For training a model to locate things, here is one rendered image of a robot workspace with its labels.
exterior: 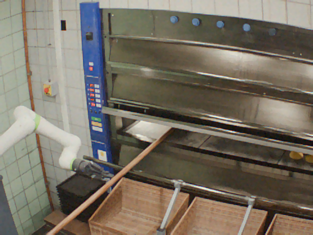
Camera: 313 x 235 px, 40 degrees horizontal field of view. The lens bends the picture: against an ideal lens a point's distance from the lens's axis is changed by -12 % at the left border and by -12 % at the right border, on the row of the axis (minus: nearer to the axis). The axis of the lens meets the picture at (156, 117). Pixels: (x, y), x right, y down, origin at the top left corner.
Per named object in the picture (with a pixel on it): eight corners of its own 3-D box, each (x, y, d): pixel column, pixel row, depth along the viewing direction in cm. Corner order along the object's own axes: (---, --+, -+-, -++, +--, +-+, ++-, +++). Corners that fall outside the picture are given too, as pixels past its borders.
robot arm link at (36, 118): (11, 123, 266) (20, 106, 265) (8, 116, 277) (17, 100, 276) (33, 135, 276) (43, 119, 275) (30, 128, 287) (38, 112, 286)
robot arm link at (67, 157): (62, 169, 301) (53, 164, 292) (68, 152, 304) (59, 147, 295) (77, 175, 294) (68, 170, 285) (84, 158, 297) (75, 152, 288)
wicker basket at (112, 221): (125, 205, 356) (121, 175, 345) (191, 223, 329) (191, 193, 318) (90, 236, 317) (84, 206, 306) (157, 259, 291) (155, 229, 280)
